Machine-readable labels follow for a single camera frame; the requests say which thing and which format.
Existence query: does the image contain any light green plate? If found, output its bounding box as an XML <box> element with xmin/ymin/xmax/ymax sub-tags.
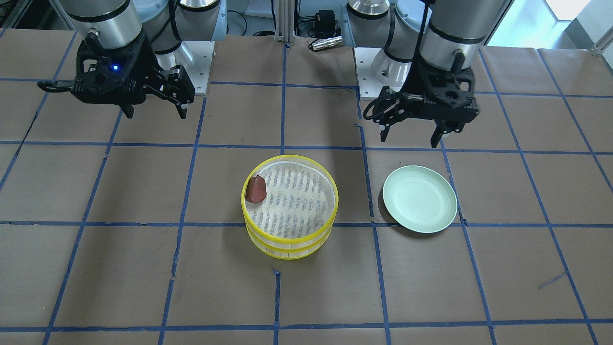
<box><xmin>382</xmin><ymin>165</ymin><xmax>458</xmax><ymax>234</ymax></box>

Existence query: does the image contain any black box on table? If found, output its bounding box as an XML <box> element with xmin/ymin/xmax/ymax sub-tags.
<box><xmin>313</xmin><ymin>10</ymin><xmax>336</xmax><ymax>36</ymax></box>

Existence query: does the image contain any yellow steamer basket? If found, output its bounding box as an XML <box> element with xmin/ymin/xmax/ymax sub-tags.
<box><xmin>247</xmin><ymin>226</ymin><xmax>331</xmax><ymax>260</ymax></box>
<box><xmin>241</xmin><ymin>154</ymin><xmax>339</xmax><ymax>244</ymax></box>

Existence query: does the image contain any aluminium frame post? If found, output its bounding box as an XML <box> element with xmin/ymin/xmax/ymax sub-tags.
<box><xmin>272</xmin><ymin>0</ymin><xmax>298</xmax><ymax>46</ymax></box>

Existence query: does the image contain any brown bun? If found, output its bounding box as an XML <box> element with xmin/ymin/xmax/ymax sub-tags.
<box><xmin>245</xmin><ymin>174</ymin><xmax>267</xmax><ymax>204</ymax></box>

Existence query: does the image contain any silver metal connector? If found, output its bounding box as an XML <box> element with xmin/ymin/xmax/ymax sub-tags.
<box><xmin>308</xmin><ymin>36</ymin><xmax>344</xmax><ymax>52</ymax></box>

